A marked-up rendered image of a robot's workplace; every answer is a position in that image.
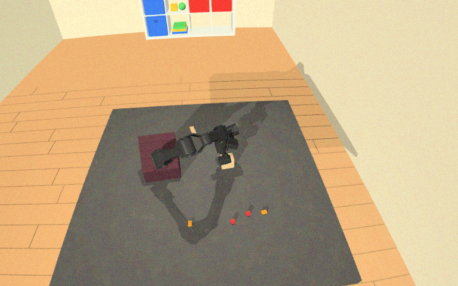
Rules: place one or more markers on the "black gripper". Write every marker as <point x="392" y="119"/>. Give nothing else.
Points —
<point x="221" y="149"/>

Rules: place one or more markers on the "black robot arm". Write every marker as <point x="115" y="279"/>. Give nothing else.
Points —
<point x="185" y="146"/>

